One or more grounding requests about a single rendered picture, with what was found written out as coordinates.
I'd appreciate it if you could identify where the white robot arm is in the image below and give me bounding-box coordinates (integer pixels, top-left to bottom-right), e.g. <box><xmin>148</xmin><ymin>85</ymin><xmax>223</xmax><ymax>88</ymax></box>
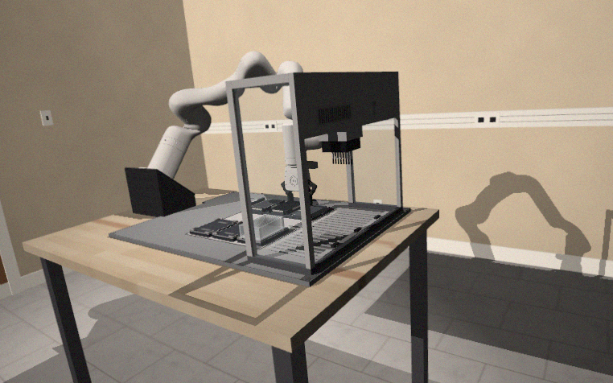
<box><xmin>147</xmin><ymin>51</ymin><xmax>303</xmax><ymax>179</ymax></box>

